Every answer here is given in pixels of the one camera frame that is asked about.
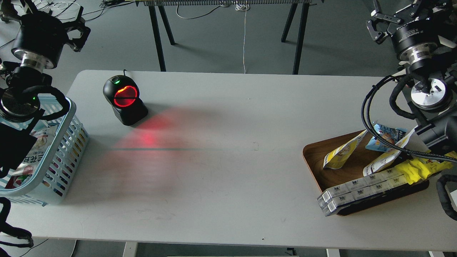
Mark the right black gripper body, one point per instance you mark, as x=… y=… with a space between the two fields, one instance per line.
x=414 y=40

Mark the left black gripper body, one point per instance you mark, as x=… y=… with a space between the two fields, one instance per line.
x=40 y=34

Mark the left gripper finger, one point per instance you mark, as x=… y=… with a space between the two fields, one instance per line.
x=78 y=24
x=8 y=12

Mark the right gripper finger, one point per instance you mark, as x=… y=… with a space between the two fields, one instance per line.
x=441 y=10
x=379 y=22

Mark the yellow white snack pouch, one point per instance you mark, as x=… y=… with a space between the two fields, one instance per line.
x=339 y=156

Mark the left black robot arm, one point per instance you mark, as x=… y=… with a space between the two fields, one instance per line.
x=28 y=98

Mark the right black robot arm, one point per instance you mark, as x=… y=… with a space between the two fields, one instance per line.
x=426 y=83

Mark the blue snack bag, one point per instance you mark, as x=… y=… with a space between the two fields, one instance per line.
x=389 y=134

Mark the light blue plastic basket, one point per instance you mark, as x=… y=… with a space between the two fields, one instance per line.
x=51 y=182

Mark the yellow cartoon snack pack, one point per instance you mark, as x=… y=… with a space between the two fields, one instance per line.
x=420 y=169

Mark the red white snack bag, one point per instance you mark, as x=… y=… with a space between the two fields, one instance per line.
x=30 y=163

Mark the black barcode scanner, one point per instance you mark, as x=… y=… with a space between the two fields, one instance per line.
x=123 y=94

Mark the black leg background table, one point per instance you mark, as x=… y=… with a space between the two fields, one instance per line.
x=267 y=39

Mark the brown wooden tray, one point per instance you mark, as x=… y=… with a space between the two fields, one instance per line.
x=315 y=153

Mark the long white box pack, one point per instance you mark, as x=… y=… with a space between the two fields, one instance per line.
x=336 y=198

